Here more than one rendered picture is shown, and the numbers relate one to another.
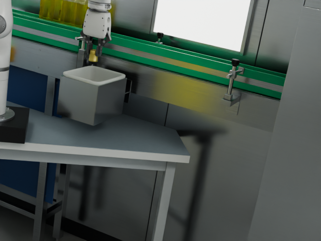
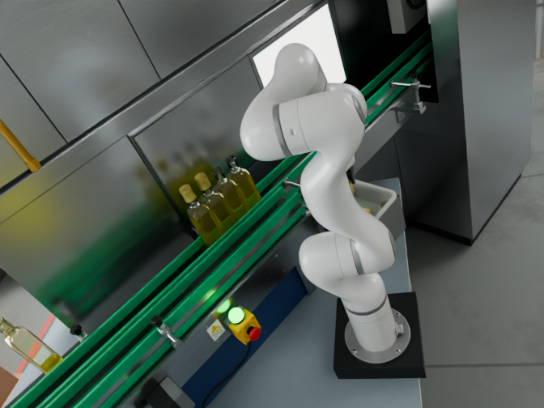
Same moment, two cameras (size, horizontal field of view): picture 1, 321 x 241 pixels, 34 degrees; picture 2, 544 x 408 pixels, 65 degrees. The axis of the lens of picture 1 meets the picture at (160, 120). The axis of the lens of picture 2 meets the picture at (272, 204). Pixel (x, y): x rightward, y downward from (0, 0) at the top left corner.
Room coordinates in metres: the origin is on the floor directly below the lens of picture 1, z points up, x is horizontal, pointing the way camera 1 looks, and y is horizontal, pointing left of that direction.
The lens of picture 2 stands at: (1.57, 1.30, 1.96)
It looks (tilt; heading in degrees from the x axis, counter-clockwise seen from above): 37 degrees down; 308
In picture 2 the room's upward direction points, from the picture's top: 24 degrees counter-clockwise
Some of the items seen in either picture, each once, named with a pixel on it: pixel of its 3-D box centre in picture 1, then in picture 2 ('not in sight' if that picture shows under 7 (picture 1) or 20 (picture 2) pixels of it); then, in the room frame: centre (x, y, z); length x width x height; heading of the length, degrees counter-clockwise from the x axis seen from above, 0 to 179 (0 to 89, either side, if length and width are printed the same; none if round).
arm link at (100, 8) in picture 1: (99, 5); not in sight; (2.03, 0.30, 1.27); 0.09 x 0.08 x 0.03; 68
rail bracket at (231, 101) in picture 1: (231, 88); (411, 98); (1.91, -0.24, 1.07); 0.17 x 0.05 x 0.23; 157
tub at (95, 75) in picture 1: (93, 84); (359, 209); (2.02, 0.28, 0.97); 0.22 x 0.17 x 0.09; 157
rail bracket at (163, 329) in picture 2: not in sight; (172, 337); (2.34, 0.92, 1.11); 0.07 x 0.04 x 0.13; 157
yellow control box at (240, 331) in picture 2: not in sight; (243, 325); (2.26, 0.77, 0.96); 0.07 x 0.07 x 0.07; 67
